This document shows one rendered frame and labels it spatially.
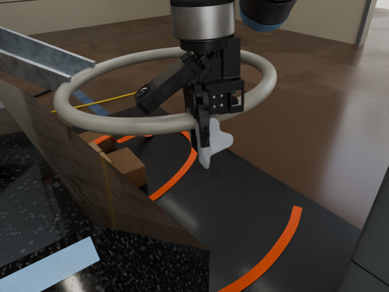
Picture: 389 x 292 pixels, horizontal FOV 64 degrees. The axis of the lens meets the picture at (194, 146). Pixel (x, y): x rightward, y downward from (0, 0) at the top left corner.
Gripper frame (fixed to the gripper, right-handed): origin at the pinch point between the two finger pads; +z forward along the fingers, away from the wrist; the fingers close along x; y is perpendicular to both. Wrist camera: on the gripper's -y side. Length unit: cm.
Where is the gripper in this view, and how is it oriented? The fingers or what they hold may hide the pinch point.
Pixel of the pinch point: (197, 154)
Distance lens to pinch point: 55.4
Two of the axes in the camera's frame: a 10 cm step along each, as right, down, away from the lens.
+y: 9.6, -1.9, 2.0
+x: -2.6, -4.8, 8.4
